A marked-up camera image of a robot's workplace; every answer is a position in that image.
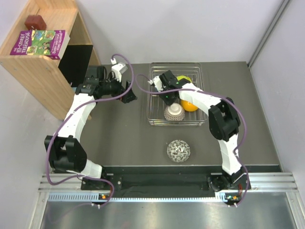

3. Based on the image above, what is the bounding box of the lime green bowl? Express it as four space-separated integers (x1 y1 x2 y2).
176 75 192 82

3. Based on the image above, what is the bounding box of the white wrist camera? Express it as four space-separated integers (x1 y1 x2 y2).
148 75 164 92
111 57 128 83

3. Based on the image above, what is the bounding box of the black white patterned bowl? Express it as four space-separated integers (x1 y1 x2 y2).
166 140 191 163

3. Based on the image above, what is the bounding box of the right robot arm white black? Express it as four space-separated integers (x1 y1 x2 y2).
151 70 242 191

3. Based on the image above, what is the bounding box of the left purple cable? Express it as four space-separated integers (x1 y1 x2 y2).
45 53 137 207

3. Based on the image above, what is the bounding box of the metal wire dish rack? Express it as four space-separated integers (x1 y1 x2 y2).
147 62 207 126

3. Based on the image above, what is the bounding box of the dark red block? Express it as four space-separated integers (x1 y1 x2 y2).
24 15 47 30

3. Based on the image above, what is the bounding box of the aluminium rail frame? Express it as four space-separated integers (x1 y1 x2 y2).
29 165 305 229

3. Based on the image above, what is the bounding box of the patterned beige upturned bowl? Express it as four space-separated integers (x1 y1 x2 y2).
164 103 185 121

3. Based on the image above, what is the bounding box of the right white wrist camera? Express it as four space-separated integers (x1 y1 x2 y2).
148 75 164 92

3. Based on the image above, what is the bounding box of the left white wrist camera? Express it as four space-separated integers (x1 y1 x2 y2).
111 57 128 83

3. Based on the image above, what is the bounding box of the orange yellow bowl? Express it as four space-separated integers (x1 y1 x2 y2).
180 100 198 112

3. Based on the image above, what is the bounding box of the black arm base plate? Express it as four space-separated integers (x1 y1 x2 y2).
81 165 253 198

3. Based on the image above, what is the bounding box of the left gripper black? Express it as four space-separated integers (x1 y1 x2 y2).
99 72 137 103

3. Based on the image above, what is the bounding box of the wooden shelf unit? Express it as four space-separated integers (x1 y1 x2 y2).
0 0 92 120

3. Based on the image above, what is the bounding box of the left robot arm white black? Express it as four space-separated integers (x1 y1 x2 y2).
44 62 137 189

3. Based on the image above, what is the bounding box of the purple treehouse book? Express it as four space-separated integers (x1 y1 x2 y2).
10 30 70 60

